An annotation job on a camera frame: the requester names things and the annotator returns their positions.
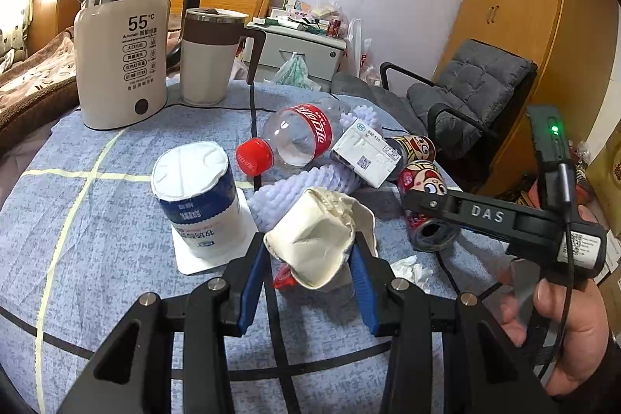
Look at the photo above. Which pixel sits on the white square coaster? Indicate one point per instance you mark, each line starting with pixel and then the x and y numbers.
pixel 239 230

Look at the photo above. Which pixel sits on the red cartoon can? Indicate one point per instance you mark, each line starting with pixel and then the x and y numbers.
pixel 426 232
pixel 413 148

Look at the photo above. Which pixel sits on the white electric kettle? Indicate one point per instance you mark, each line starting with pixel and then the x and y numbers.
pixel 121 60

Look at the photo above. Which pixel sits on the white tissue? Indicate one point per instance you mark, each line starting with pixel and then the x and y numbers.
pixel 410 269

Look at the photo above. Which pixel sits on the green white plastic bag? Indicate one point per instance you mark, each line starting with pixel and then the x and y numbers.
pixel 294 72

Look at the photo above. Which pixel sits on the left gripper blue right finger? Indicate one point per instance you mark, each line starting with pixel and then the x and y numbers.
pixel 363 285

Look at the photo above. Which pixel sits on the wooden wardrobe right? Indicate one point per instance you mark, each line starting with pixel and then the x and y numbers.
pixel 573 43

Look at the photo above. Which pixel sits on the gold paper gift bag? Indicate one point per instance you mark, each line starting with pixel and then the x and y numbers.
pixel 604 175

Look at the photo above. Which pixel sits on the red cartoon can rear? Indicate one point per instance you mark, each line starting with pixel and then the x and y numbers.
pixel 413 148

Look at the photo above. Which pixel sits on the white bedside cabinet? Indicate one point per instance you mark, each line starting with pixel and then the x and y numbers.
pixel 322 55

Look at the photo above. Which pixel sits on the white blue yogurt tub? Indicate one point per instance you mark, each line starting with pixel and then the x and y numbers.
pixel 194 185

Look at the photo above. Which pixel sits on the clutter on cabinet top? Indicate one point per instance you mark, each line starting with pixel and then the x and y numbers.
pixel 325 18

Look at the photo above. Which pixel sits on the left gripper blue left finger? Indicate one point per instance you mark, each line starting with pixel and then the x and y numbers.
pixel 258 257

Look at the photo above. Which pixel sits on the patterned curtain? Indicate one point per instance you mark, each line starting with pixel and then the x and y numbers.
pixel 16 16

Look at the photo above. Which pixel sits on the white purple small box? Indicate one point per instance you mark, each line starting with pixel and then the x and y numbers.
pixel 367 154

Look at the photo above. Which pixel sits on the right hand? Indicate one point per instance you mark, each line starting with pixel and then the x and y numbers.
pixel 586 332

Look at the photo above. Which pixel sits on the clear cola bottle red cap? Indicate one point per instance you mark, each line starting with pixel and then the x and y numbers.
pixel 294 136

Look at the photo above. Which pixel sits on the white foam fruit net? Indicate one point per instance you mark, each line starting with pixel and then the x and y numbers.
pixel 363 113

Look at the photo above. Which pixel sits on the blue checked tablecloth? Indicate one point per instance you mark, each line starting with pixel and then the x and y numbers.
pixel 82 237

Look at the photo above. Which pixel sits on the grey padded armchair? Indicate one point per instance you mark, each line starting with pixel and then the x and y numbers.
pixel 467 112

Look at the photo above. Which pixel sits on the red cartoon can front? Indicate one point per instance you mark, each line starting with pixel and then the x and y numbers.
pixel 426 232

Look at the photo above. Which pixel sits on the white brown mug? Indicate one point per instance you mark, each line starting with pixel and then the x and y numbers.
pixel 209 43

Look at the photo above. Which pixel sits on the white red plastic bags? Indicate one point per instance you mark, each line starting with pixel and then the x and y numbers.
pixel 355 60

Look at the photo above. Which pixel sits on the white paper cup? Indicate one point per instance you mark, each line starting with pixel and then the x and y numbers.
pixel 315 238

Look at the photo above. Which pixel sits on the brown bed blanket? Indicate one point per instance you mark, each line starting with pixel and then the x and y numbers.
pixel 38 90

